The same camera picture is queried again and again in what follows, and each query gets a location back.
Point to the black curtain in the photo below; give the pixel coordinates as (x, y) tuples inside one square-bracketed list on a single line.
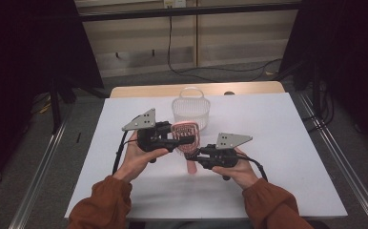
[(350, 57), (29, 63)]

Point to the aluminium floor rail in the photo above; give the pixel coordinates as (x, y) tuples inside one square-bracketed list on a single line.
[(42, 168), (347, 165)]

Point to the person's right hand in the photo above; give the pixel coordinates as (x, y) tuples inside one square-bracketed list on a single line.
[(241, 173)]

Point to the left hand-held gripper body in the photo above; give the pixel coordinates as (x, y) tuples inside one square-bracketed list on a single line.
[(150, 136)]

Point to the person's left hand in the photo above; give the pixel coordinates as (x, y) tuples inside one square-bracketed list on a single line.
[(137, 159)]

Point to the white wall socket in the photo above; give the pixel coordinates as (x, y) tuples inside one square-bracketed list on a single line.
[(174, 3)]

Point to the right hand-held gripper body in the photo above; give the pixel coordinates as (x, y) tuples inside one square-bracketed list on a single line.
[(221, 156)]

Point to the black metal stand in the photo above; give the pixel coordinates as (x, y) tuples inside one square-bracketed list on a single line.
[(55, 108)]

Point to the light wooden table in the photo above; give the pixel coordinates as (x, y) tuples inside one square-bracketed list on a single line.
[(147, 90)]

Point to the pink hairbrush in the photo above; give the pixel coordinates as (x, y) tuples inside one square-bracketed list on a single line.
[(185, 129)]

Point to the white table board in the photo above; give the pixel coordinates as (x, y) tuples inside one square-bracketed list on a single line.
[(283, 159)]

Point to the small dark round knob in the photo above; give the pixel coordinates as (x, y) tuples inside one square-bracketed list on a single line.
[(229, 93)]

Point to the white plastic mesh basket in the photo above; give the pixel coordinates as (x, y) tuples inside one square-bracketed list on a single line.
[(191, 108)]

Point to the black horizontal bar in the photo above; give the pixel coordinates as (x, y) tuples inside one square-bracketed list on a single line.
[(188, 12)]

